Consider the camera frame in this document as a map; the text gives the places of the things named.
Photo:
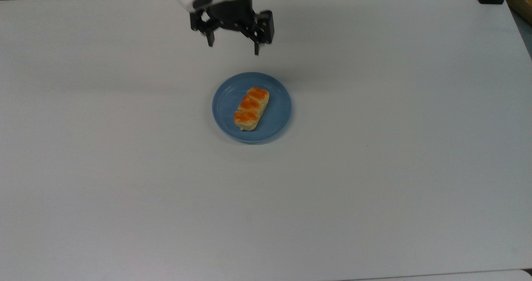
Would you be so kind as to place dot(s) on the blue round plate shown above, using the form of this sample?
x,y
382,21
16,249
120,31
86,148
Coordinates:
x,y
224,106

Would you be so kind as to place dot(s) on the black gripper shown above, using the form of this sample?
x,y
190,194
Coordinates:
x,y
232,15

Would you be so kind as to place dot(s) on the orange glazed bread loaf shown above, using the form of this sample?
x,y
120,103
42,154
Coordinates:
x,y
251,108

